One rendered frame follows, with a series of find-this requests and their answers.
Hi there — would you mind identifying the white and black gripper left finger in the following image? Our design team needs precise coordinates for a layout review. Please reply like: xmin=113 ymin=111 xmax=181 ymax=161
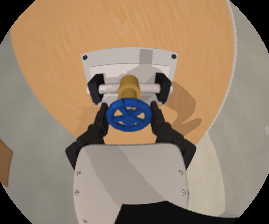
xmin=65 ymin=102 xmax=109 ymax=171

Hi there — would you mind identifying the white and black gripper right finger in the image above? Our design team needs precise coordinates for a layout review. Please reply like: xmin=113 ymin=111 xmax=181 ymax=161
xmin=150 ymin=101 xmax=196 ymax=170

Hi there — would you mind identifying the brass valve with blue handwheel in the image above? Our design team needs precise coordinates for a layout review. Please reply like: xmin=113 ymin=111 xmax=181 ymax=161
xmin=87 ymin=63 xmax=173 ymax=132

